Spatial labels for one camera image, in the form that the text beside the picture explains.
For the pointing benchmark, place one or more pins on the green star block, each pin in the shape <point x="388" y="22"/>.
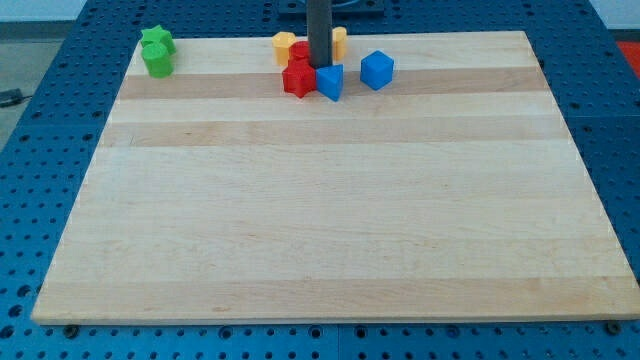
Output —
<point x="158" y="34"/>

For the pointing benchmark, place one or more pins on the yellow block behind rod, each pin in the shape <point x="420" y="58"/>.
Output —
<point x="339" y="43"/>

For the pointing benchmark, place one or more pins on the green cylinder block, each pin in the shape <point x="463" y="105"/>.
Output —
<point x="157" y="60"/>

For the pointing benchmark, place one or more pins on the light wooden board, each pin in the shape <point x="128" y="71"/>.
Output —
<point x="453" y="194"/>

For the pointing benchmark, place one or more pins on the red cylinder block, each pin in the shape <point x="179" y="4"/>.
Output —
<point x="299" y="51"/>

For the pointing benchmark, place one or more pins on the black device with cable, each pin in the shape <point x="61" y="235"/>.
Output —
<point x="12" y="97"/>

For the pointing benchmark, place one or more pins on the blue cube block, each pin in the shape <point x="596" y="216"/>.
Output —
<point x="377" y="70"/>

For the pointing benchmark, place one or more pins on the blue triangle block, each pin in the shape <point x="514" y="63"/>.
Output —
<point x="330" y="80"/>

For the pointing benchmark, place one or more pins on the yellow hexagon block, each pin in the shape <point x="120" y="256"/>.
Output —
<point x="281" y="42"/>

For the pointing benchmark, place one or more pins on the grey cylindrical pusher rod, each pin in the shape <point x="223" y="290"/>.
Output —
<point x="319" y="32"/>

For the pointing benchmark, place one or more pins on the red star block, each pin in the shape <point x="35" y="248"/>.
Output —
<point x="299" y="78"/>

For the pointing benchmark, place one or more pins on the red object at edge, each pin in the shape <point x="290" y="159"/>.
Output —
<point x="631" y="52"/>

